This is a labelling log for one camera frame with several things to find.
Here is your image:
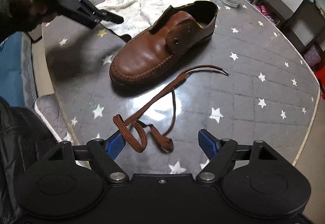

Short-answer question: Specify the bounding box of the brown shoelace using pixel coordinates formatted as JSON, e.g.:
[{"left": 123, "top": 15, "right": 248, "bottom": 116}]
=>
[{"left": 112, "top": 64, "right": 228, "bottom": 153}]

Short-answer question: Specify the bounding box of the white worn towel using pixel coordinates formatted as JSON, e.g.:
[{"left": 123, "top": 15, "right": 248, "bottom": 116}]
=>
[{"left": 96, "top": 0, "right": 195, "bottom": 37}]

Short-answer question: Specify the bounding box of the gloved left hand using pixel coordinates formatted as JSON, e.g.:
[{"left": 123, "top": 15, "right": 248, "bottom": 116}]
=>
[{"left": 1, "top": 0, "right": 58, "bottom": 35}]

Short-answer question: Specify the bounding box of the purple patterned bin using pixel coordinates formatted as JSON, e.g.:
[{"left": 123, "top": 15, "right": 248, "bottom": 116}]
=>
[{"left": 303, "top": 43, "right": 323, "bottom": 68}]

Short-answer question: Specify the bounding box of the brown leather shoe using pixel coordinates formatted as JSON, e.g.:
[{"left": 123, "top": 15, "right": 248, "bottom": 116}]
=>
[{"left": 109, "top": 0, "right": 219, "bottom": 86}]

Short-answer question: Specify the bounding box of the grey star pattern table cover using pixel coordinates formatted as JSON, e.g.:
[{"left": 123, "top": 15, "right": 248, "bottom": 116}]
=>
[{"left": 37, "top": 0, "right": 320, "bottom": 174}]

